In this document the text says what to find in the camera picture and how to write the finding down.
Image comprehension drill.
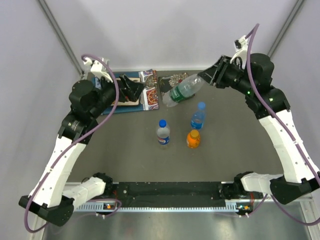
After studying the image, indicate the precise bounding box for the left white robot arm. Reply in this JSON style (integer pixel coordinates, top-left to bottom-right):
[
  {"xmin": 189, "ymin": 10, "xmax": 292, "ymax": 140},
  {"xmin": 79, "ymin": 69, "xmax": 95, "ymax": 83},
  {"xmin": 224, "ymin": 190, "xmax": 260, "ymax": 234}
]
[{"xmin": 18, "ymin": 77, "xmax": 116, "ymax": 227}]

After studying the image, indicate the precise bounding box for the aluminium slotted rail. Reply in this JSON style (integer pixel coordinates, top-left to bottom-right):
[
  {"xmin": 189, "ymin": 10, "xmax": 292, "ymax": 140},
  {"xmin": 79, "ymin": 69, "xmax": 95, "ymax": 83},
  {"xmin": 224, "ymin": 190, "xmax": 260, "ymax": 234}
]
[{"xmin": 62, "ymin": 181, "xmax": 313, "ymax": 213}]

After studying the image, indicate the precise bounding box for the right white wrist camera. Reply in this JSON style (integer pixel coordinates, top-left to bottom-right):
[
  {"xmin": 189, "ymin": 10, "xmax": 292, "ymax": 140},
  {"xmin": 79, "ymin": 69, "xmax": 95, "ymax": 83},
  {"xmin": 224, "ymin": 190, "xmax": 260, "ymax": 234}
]
[{"xmin": 230, "ymin": 35, "xmax": 249, "ymax": 66}]

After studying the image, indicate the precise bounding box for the blue patterned placemat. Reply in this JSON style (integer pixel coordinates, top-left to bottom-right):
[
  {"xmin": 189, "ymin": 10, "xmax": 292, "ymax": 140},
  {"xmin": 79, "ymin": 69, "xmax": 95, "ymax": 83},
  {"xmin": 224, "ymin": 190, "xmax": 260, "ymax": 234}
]
[{"xmin": 91, "ymin": 69, "xmax": 160, "ymax": 115}]

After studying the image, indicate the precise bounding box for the orange juice bottle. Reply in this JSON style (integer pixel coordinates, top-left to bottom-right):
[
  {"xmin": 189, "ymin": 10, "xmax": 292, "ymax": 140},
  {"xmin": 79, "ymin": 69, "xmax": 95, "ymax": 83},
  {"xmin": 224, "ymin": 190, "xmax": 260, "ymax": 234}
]
[{"xmin": 186, "ymin": 129, "xmax": 201, "ymax": 149}]

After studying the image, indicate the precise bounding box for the left aluminium corner post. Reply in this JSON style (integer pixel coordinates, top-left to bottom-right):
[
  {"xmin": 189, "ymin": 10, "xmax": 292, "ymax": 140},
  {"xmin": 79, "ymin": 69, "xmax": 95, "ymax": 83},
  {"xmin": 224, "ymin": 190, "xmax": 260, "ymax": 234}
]
[{"xmin": 36, "ymin": 0, "xmax": 84, "ymax": 76}]

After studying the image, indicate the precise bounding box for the right aluminium corner post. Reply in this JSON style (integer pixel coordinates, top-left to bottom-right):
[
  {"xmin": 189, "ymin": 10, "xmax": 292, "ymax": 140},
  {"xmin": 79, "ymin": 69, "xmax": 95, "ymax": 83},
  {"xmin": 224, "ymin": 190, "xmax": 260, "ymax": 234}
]
[{"xmin": 267, "ymin": 0, "xmax": 306, "ymax": 58}]

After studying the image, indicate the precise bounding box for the green label water bottle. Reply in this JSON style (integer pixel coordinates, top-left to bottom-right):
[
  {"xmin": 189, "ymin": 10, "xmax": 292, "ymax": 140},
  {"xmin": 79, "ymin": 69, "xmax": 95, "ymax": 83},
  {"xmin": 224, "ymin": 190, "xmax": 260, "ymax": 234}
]
[{"xmin": 162, "ymin": 74, "xmax": 205, "ymax": 107}]

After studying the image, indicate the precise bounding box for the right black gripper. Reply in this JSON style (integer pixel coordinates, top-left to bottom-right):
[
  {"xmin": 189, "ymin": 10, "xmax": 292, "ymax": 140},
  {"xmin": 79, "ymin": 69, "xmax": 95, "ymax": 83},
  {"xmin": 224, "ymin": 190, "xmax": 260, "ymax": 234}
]
[{"xmin": 197, "ymin": 55, "xmax": 254, "ymax": 96}]

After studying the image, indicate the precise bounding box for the aluminium corner post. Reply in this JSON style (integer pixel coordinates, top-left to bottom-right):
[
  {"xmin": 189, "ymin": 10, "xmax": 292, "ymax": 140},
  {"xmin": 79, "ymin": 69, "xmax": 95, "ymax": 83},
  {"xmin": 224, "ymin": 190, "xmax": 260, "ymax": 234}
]
[
  {"xmin": 36, "ymin": 0, "xmax": 84, "ymax": 76},
  {"xmin": 267, "ymin": 0, "xmax": 306, "ymax": 58}
]

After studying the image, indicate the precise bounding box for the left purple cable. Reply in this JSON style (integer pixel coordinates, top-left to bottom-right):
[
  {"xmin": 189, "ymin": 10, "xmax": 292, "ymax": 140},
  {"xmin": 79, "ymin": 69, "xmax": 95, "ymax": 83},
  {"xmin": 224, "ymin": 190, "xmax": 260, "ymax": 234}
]
[{"xmin": 24, "ymin": 53, "xmax": 120, "ymax": 234}]

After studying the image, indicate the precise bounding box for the red-blue label water bottle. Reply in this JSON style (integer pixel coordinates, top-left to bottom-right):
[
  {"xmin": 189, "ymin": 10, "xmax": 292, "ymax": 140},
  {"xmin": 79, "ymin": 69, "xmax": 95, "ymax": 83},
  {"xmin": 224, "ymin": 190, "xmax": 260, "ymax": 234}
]
[{"xmin": 156, "ymin": 119, "xmax": 171, "ymax": 149}]

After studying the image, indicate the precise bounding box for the blue label water bottle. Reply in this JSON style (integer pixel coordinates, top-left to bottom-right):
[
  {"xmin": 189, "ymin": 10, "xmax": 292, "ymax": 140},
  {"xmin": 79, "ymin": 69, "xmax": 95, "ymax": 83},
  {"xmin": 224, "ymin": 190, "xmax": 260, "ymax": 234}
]
[{"xmin": 190, "ymin": 102, "xmax": 206, "ymax": 130}]

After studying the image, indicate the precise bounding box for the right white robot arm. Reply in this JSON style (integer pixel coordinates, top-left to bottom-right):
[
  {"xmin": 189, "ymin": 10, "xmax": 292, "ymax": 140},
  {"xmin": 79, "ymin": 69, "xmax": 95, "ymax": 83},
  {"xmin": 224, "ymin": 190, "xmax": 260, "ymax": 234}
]
[{"xmin": 198, "ymin": 53, "xmax": 320, "ymax": 205}]

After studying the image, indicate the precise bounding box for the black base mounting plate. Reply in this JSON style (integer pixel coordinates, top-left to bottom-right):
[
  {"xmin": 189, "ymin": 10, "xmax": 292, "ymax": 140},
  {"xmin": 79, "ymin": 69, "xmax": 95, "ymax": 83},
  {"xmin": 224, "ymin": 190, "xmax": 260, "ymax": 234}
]
[{"xmin": 109, "ymin": 181, "xmax": 227, "ymax": 208}]

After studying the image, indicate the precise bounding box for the beige floral square plate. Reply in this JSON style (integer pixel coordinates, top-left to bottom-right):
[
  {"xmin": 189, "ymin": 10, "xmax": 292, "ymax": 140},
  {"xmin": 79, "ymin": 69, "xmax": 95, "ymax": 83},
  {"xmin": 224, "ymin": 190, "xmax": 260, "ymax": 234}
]
[{"xmin": 116, "ymin": 74, "xmax": 144, "ymax": 107}]

